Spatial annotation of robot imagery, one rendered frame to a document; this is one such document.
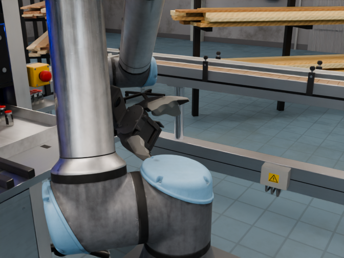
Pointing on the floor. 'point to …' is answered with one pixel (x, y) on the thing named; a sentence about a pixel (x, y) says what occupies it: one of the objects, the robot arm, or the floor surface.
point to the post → (22, 102)
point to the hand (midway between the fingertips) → (172, 128)
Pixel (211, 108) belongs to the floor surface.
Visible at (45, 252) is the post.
